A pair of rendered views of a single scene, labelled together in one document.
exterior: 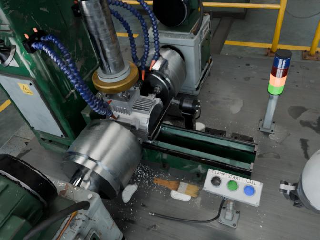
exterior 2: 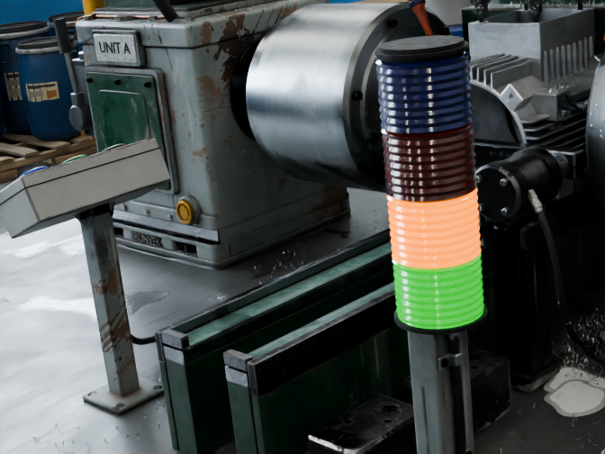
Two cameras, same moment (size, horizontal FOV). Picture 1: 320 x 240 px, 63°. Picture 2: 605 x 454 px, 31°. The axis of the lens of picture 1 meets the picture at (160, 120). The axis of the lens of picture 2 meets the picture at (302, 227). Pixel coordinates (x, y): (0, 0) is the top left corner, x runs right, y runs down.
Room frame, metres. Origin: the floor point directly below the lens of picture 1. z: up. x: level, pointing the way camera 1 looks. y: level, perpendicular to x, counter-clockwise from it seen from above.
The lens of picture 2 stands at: (0.92, -1.20, 1.32)
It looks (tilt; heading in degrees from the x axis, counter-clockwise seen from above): 17 degrees down; 106
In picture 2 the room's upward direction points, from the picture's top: 6 degrees counter-clockwise
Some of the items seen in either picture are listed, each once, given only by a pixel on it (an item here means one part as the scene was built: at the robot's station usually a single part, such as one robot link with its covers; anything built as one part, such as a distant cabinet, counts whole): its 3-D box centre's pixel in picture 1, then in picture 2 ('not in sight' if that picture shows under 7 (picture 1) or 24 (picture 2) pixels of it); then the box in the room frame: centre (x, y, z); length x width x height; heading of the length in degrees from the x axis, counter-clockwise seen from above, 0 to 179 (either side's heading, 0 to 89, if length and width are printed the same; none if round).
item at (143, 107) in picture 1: (135, 116); (517, 128); (0.84, 0.10, 1.02); 0.20 x 0.19 x 0.19; 59
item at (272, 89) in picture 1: (275, 86); (438, 285); (0.82, -0.51, 1.05); 0.06 x 0.06 x 0.04
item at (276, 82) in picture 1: (277, 78); (434, 222); (0.82, -0.51, 1.10); 0.06 x 0.06 x 0.04
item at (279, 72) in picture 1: (279, 69); (428, 157); (0.82, -0.51, 1.14); 0.06 x 0.06 x 0.04
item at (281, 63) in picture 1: (282, 59); (424, 89); (0.82, -0.51, 1.19); 0.06 x 0.06 x 0.04
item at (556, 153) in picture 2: (162, 117); (478, 153); (0.80, -0.01, 1.01); 0.26 x 0.04 x 0.03; 149
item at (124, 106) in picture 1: (122, 98); (532, 45); (0.86, 0.14, 1.11); 0.12 x 0.11 x 0.07; 59
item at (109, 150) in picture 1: (96, 169); (330, 95); (0.57, 0.26, 1.04); 0.37 x 0.25 x 0.25; 149
